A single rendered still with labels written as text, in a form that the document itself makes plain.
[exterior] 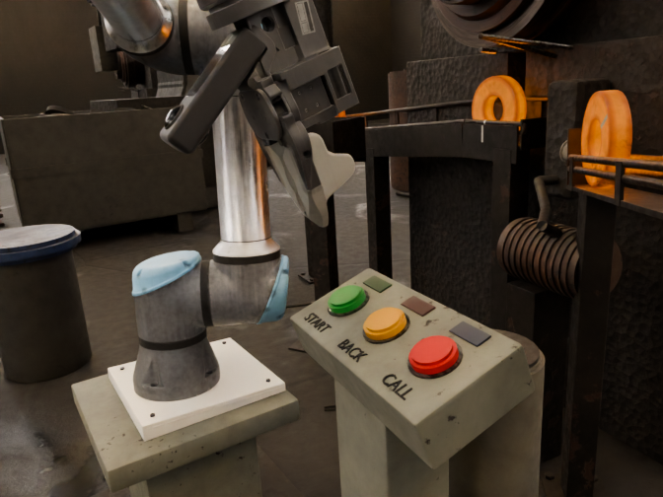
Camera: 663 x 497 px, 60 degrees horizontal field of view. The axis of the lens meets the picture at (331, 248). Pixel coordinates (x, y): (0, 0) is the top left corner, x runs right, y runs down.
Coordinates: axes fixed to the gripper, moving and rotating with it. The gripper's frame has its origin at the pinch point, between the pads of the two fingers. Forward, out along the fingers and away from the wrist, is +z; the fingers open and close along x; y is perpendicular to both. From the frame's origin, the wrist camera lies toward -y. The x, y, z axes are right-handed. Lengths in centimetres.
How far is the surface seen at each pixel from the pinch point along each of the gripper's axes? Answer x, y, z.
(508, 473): -8.9, 6.1, 34.3
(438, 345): -14.9, 0.3, 9.3
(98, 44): 397, 46, -38
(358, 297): -1.3, 0.7, 9.5
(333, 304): -0.2, -1.6, 9.2
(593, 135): 18, 59, 20
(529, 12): 46, 79, 2
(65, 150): 294, -10, 8
